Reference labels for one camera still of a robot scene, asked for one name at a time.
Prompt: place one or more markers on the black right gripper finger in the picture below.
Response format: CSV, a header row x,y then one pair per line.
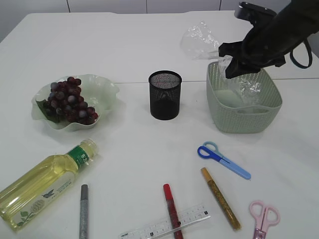
x,y
231,49
237,68

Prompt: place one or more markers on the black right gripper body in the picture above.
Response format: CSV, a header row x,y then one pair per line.
x,y
268,45

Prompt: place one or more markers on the clear plastic sheet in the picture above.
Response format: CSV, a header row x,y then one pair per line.
x,y
198,43

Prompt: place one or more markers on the blue scissors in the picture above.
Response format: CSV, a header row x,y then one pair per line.
x,y
209,150

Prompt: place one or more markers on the pink scissors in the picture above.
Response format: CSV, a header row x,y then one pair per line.
x,y
262,223

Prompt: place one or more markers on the purple grape bunch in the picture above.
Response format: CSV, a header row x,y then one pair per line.
x,y
65,103

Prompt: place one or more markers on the yellow tea bottle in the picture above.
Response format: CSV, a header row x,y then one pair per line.
x,y
25,198

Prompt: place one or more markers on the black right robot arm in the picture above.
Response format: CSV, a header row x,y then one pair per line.
x,y
303,14

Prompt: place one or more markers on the pale green woven basket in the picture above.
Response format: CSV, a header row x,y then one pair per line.
x,y
224,107

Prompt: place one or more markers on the black mesh pen holder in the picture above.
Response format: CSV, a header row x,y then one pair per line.
x,y
165,88

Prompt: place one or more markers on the gold glitter pen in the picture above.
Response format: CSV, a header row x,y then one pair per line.
x,y
226,209

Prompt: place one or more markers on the pale green wavy glass plate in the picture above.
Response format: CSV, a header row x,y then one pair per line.
x,y
99,92

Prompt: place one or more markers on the clear plastic ruler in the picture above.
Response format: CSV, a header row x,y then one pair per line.
x,y
163,227

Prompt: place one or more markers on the red glitter pen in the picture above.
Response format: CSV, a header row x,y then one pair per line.
x,y
171,206

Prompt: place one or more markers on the silver glitter pen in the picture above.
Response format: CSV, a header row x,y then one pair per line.
x,y
83,219

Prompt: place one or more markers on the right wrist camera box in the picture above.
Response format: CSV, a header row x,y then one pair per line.
x,y
254,14

